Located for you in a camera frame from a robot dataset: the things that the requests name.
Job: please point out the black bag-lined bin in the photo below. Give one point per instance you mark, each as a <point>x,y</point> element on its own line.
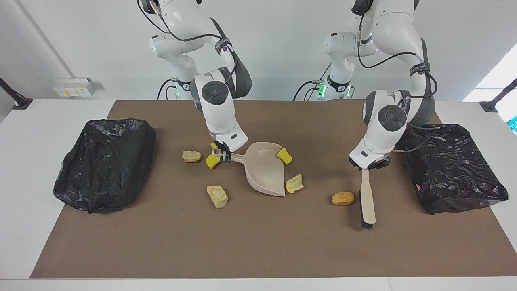
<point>105,182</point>
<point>452,169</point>

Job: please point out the brown table mat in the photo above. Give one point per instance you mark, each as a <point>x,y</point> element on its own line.
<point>242,250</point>

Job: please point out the yellow sponge wedge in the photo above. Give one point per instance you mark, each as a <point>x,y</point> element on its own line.
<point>285,156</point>

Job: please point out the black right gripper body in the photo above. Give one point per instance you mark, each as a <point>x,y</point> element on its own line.
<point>221,146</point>

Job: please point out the round beige foam piece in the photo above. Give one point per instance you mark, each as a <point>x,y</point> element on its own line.
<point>191,156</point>

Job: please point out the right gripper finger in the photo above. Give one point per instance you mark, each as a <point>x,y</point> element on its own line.
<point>226,157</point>

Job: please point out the orange-brown sponge lump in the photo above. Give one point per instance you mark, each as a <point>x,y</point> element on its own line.
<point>343,198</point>

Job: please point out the teal object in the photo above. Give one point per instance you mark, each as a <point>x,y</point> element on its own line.
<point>513,124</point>

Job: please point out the large beige sponge chunk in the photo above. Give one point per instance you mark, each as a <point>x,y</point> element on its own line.
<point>217,197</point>

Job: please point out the beige hand brush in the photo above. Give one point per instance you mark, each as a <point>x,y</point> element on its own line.
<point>367,198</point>

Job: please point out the pale beige sponge chunk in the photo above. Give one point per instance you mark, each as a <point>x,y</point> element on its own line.
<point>295,184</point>

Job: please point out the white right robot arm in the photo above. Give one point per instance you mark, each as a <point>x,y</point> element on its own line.
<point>218,109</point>

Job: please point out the white wall socket box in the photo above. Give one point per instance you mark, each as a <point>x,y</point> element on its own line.
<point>74,87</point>

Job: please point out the beige plastic dustpan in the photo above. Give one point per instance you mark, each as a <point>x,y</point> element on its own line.
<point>264,169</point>

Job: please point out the curved yellow sponge piece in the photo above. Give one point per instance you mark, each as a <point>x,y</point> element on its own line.
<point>212,162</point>

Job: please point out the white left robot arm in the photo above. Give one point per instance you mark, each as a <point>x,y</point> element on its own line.
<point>383,125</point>

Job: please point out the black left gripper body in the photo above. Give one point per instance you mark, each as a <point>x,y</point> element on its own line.
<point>379,163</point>

